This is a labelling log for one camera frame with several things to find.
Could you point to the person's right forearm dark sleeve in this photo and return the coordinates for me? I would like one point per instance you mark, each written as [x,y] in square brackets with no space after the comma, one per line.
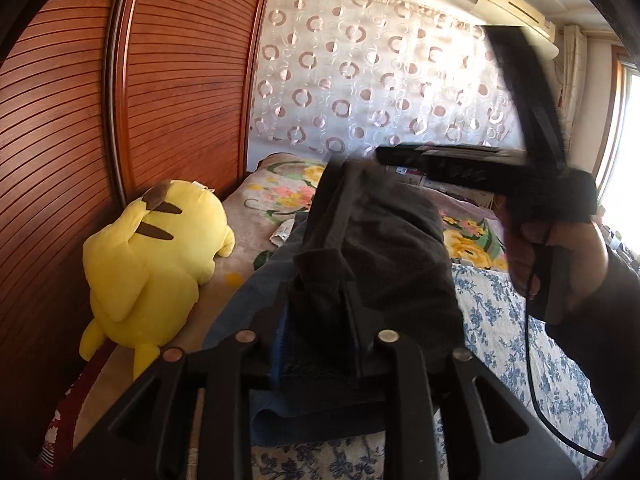
[602,338]

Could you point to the yellow plush toy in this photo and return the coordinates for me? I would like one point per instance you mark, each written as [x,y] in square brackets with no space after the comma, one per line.
[145,270]

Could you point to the folded blue jeans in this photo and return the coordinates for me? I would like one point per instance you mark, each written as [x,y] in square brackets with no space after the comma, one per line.
[320,397]

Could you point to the sheer circle-patterned curtain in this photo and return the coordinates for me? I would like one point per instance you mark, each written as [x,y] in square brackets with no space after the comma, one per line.
[346,76]

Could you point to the colourful floral blanket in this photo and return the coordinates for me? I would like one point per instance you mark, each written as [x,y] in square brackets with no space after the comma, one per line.
[269,199]

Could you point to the wooden slatted wardrobe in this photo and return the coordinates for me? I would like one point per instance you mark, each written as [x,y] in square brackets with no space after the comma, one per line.
[100,99]

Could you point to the person's right hand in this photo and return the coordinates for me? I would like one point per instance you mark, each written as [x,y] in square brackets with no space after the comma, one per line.
[584,241]

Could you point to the white wall air conditioner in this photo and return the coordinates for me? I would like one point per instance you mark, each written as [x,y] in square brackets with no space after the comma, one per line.
[539,30]

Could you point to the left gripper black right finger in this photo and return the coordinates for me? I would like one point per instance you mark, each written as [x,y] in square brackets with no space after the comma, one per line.
[361,329]

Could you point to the window with wooden frame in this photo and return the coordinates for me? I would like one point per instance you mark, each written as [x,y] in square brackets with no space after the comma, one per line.
[618,159]

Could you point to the black fleece pants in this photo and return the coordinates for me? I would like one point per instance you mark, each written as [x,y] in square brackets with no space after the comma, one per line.
[386,236]

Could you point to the blue floral white bedspread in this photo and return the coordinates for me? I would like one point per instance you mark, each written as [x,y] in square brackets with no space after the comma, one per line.
[494,330]

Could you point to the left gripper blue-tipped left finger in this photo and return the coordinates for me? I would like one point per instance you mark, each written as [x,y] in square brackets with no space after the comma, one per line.
[277,348]

